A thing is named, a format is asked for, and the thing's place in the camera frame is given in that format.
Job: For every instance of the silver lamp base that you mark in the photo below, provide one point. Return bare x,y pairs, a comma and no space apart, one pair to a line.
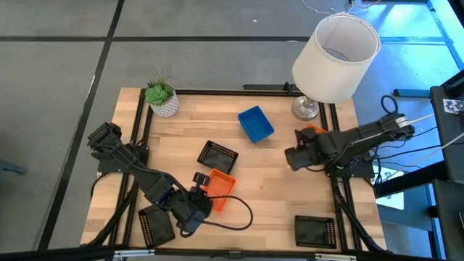
304,108

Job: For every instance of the blue metal bar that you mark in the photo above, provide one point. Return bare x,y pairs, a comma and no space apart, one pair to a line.
411,93

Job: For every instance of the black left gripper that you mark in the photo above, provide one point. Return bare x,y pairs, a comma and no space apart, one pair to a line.
194,210

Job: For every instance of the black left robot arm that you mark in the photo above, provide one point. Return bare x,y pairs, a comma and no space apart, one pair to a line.
145,174

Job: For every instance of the blue plastic basket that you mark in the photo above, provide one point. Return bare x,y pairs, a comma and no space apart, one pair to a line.
255,125

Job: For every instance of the black plastic slotted basket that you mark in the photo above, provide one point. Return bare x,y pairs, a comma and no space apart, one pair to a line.
314,232
157,228
217,157

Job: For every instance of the white patterned plant pot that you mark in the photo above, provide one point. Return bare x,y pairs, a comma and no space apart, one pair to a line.
166,108

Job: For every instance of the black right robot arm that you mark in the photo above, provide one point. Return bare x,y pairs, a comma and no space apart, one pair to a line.
362,136

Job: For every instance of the black side cabinet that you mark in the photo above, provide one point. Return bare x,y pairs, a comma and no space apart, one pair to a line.
447,156

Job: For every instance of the white fabric lamp shade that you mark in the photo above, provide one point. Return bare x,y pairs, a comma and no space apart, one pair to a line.
326,78

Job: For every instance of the black and white marker tag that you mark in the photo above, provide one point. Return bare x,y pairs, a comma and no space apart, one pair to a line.
453,106

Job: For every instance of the green succulent plant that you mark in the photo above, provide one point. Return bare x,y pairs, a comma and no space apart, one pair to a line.
156,94

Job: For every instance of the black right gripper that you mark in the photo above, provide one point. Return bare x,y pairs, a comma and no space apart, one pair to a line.
302,157

